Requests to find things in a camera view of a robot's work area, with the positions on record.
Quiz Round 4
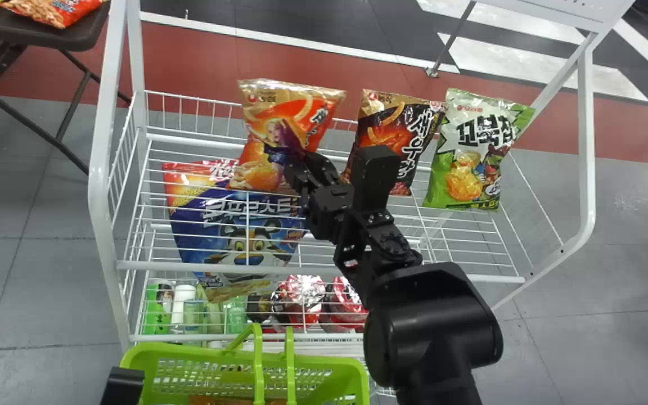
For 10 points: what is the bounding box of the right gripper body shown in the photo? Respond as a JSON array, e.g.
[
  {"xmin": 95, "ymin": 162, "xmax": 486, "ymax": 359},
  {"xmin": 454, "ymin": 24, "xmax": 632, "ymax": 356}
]
[{"xmin": 300, "ymin": 182, "xmax": 359, "ymax": 244}]

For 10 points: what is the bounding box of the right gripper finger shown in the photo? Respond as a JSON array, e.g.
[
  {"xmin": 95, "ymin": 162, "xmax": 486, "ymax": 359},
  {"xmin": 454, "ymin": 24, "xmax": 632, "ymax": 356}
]
[
  {"xmin": 307, "ymin": 152, "xmax": 340, "ymax": 190},
  {"xmin": 283, "ymin": 152, "xmax": 317, "ymax": 199}
]

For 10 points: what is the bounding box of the orange snack packet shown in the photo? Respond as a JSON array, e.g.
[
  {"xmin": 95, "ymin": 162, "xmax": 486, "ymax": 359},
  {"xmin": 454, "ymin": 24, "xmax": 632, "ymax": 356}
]
[
  {"xmin": 0, "ymin": 0, "xmax": 106, "ymax": 30},
  {"xmin": 227, "ymin": 78, "xmax": 347, "ymax": 194}
]

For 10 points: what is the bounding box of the blue cereal bag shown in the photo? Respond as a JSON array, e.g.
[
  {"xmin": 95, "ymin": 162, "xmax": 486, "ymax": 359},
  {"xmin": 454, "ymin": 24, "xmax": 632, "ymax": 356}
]
[{"xmin": 161, "ymin": 160, "xmax": 309, "ymax": 303}]

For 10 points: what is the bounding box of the black snack packet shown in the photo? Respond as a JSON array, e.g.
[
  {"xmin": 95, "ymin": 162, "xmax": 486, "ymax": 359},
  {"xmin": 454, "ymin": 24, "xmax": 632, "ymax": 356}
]
[{"xmin": 340, "ymin": 88, "xmax": 447, "ymax": 197}]

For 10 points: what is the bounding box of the red noodle cup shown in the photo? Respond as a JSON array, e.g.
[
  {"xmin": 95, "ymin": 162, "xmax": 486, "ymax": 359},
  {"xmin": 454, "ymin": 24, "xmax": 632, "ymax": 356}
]
[
  {"xmin": 326, "ymin": 276, "xmax": 369, "ymax": 333},
  {"xmin": 272, "ymin": 274, "xmax": 327, "ymax": 328}
]

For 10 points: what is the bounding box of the green snack packet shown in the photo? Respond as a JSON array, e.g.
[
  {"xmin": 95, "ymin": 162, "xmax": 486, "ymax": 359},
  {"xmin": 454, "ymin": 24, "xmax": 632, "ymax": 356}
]
[{"xmin": 422, "ymin": 87, "xmax": 536, "ymax": 212}]

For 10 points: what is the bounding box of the white bottle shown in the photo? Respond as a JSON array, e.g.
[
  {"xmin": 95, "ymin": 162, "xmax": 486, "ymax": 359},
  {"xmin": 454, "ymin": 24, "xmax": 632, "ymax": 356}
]
[{"xmin": 171, "ymin": 284, "xmax": 197, "ymax": 328}]

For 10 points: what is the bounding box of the green basket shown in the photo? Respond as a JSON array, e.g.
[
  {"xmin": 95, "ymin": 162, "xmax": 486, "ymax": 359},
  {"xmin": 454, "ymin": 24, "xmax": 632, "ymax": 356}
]
[{"xmin": 120, "ymin": 323, "xmax": 371, "ymax": 405}]

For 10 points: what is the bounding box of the black side table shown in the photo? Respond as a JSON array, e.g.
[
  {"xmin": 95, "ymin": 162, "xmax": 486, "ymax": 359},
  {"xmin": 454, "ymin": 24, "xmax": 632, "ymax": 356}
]
[{"xmin": 0, "ymin": 0, "xmax": 133, "ymax": 176}]

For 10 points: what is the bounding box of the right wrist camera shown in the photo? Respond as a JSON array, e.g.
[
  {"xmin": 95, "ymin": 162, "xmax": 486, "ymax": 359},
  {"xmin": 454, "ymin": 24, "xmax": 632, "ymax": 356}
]
[{"xmin": 349, "ymin": 145, "xmax": 404, "ymax": 213}]

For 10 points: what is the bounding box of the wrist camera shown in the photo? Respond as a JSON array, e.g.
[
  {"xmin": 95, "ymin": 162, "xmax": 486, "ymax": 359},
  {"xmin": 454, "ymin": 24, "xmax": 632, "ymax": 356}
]
[
  {"xmin": 349, "ymin": 145, "xmax": 404, "ymax": 213},
  {"xmin": 100, "ymin": 366, "xmax": 146, "ymax": 405}
]

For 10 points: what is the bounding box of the white wire rack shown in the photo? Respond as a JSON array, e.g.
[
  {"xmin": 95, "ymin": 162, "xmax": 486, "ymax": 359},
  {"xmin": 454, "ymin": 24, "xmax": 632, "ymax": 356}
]
[{"xmin": 88, "ymin": 0, "xmax": 637, "ymax": 401}]

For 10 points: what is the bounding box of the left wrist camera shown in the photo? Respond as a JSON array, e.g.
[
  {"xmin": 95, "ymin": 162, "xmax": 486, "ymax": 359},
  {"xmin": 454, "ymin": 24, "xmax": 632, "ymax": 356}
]
[{"xmin": 100, "ymin": 366, "xmax": 146, "ymax": 405}]

